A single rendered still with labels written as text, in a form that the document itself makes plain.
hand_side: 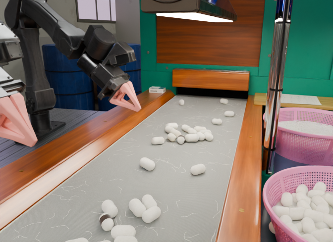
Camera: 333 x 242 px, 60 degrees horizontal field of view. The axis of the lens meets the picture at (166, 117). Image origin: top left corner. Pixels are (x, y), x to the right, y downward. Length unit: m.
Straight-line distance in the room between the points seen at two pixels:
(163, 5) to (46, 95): 0.68
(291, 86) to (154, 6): 0.86
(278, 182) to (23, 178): 0.45
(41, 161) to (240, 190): 0.39
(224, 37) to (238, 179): 0.76
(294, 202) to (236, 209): 0.15
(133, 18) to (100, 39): 5.78
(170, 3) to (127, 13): 6.15
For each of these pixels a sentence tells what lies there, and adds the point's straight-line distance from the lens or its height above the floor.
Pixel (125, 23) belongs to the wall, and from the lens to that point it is 6.57.
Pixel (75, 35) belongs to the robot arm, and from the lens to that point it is 0.83.
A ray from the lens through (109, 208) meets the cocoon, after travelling 0.47.
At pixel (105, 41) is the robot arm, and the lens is 0.74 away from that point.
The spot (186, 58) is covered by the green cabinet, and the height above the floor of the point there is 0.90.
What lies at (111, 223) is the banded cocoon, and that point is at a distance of 0.45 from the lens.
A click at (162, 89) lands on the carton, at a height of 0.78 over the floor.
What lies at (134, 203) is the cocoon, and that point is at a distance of 0.47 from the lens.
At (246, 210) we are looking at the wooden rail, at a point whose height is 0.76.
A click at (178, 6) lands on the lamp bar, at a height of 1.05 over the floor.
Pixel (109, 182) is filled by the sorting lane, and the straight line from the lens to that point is 0.57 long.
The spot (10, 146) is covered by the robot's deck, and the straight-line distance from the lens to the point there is 1.02.
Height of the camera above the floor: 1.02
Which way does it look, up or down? 17 degrees down
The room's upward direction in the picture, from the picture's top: straight up
